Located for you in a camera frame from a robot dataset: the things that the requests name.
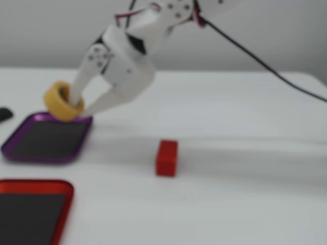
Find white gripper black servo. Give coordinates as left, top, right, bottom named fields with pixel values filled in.
left=68, top=24, right=156, bottom=116

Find red metal dish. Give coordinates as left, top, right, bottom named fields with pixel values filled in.
left=0, top=179, right=75, bottom=245

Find black rounded object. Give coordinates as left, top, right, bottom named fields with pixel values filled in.
left=0, top=107, right=14, bottom=123

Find purple metal dish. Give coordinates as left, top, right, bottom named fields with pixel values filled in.
left=1, top=111, right=94, bottom=164

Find red and white wires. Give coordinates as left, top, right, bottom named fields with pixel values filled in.
left=114, top=2, right=164, bottom=28

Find yellow tape roll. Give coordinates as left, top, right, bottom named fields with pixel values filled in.
left=42, top=80, right=85, bottom=123

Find red perforated block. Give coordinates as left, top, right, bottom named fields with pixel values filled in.
left=155, top=139, right=179, bottom=177

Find black cable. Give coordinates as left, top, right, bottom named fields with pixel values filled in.
left=124, top=0, right=327, bottom=103

